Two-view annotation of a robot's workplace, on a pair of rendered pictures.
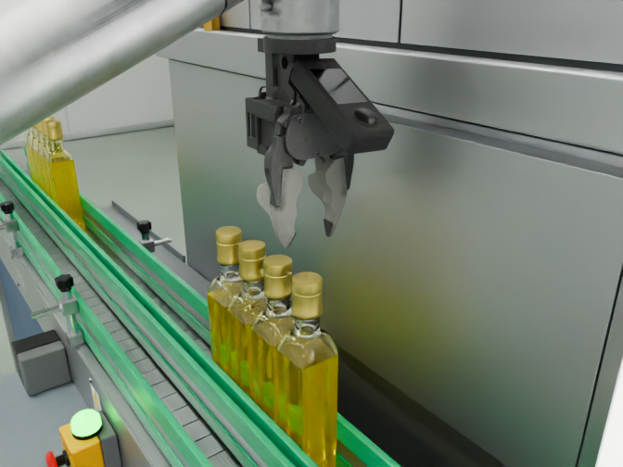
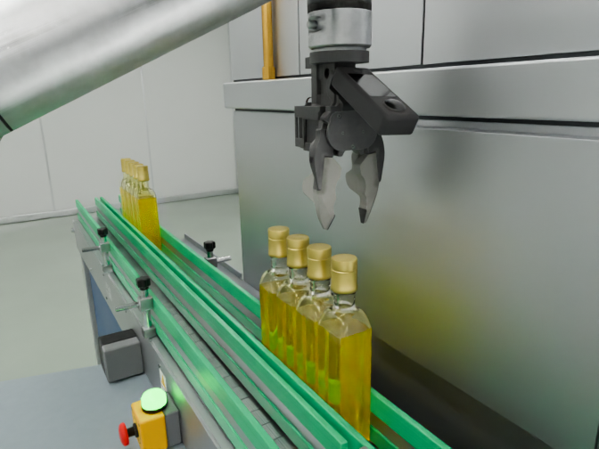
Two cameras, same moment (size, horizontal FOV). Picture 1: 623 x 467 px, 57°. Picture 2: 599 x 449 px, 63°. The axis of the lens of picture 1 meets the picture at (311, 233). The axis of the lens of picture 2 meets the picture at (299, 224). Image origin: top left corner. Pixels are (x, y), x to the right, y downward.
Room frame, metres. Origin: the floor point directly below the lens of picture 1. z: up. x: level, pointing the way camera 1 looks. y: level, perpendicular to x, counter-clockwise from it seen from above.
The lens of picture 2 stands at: (-0.03, 0.00, 1.37)
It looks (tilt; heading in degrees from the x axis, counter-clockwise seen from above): 15 degrees down; 6
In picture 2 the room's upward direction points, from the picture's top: 1 degrees counter-clockwise
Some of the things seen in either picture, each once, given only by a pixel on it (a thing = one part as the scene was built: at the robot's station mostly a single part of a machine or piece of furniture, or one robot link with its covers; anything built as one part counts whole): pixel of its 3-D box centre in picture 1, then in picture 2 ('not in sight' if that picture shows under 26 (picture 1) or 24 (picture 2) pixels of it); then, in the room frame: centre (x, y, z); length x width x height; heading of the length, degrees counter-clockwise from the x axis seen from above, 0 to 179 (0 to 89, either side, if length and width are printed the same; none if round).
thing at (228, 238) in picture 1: (229, 245); (278, 241); (0.71, 0.11, 1.14); 0.04 x 0.04 x 0.04
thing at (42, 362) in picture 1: (42, 362); (120, 355); (0.93, 0.52, 0.79); 0.08 x 0.08 x 0.08; 37
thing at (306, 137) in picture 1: (296, 98); (335, 103); (0.60, 0.02, 1.35); 0.09 x 0.08 x 0.12; 35
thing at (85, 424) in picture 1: (85, 422); (153, 398); (0.71, 0.35, 0.84); 0.04 x 0.04 x 0.03
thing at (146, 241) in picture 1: (156, 248); (218, 265); (1.13, 0.33, 0.94); 0.07 x 0.04 x 0.13; 127
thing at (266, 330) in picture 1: (281, 381); (320, 358); (0.61, 0.04, 0.99); 0.06 x 0.06 x 0.21; 37
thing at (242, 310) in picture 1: (257, 360); (299, 342); (0.66, 0.07, 0.99); 0.06 x 0.06 x 0.21; 37
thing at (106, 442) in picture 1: (89, 448); (155, 424); (0.71, 0.35, 0.79); 0.07 x 0.07 x 0.07; 37
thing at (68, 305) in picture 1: (56, 315); (135, 310); (0.85, 0.44, 0.94); 0.07 x 0.04 x 0.13; 127
